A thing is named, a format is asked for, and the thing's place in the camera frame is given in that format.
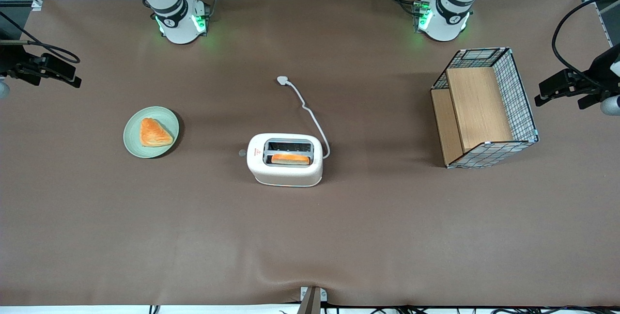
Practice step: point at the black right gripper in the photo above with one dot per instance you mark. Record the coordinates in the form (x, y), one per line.
(10, 62)

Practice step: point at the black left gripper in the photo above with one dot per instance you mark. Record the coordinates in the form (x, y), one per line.
(598, 75)

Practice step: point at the white two-slot toaster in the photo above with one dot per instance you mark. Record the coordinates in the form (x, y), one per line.
(286, 176)

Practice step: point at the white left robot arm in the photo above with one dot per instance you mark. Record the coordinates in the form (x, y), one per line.
(448, 13)

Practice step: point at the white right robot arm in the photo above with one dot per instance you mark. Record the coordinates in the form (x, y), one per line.
(169, 8)

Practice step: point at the pale green plate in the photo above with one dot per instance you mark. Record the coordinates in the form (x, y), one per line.
(133, 142)

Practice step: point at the triangular orange pastry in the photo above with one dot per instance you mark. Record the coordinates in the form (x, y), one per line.
(154, 133)

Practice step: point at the orange toast slice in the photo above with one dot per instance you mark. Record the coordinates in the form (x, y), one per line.
(290, 159)

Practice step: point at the brown table cover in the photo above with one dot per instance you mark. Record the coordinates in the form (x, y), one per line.
(339, 236)

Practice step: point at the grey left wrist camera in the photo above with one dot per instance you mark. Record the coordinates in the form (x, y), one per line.
(610, 105)

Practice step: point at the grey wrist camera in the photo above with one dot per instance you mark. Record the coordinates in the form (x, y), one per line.
(610, 105)
(3, 89)

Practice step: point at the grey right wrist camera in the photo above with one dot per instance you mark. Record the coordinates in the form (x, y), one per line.
(3, 89)

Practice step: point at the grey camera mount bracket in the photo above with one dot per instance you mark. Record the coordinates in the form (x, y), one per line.
(312, 299)

